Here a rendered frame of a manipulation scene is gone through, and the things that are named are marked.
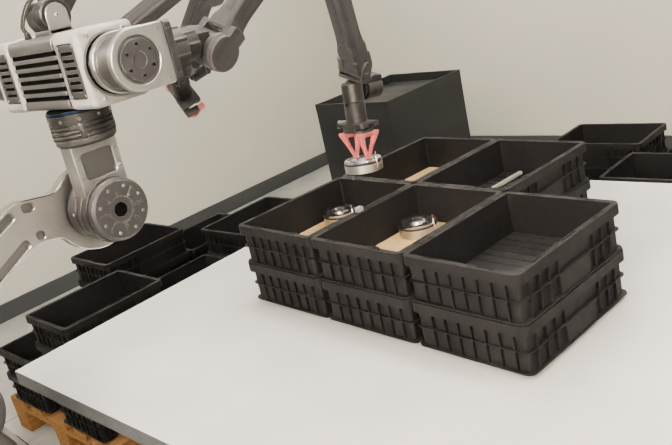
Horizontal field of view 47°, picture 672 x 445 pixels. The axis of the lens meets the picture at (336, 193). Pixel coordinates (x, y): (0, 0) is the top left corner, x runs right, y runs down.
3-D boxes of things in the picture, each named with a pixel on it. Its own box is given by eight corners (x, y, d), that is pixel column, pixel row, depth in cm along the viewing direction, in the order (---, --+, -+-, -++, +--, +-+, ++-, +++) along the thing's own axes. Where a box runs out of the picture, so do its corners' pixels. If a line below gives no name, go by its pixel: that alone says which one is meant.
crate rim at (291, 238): (309, 247, 188) (307, 238, 187) (237, 233, 210) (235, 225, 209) (415, 191, 212) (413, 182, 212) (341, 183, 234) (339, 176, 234)
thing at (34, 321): (104, 446, 266) (63, 330, 253) (62, 424, 286) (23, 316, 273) (195, 386, 292) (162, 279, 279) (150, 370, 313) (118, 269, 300)
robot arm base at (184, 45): (154, 83, 157) (137, 24, 153) (185, 73, 162) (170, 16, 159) (179, 81, 151) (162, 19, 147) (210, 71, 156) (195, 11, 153)
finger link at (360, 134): (365, 155, 213) (360, 121, 211) (383, 155, 208) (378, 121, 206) (347, 160, 209) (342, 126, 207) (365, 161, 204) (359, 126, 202)
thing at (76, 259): (137, 364, 320) (105, 266, 307) (99, 350, 341) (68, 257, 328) (211, 320, 347) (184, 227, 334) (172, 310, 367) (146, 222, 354)
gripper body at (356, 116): (354, 126, 213) (350, 99, 212) (379, 126, 206) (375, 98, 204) (336, 131, 209) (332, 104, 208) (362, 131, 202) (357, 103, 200)
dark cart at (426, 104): (418, 285, 370) (383, 103, 344) (349, 273, 401) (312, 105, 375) (487, 235, 411) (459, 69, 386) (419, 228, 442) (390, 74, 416)
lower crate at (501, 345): (534, 384, 150) (525, 329, 146) (417, 349, 172) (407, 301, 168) (631, 295, 174) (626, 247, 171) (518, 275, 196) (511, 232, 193)
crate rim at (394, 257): (400, 265, 166) (398, 255, 165) (309, 247, 188) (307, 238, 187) (506, 199, 190) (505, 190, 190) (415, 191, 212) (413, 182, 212)
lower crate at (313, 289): (327, 322, 194) (317, 279, 190) (255, 301, 216) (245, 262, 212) (428, 259, 218) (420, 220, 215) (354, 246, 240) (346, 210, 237)
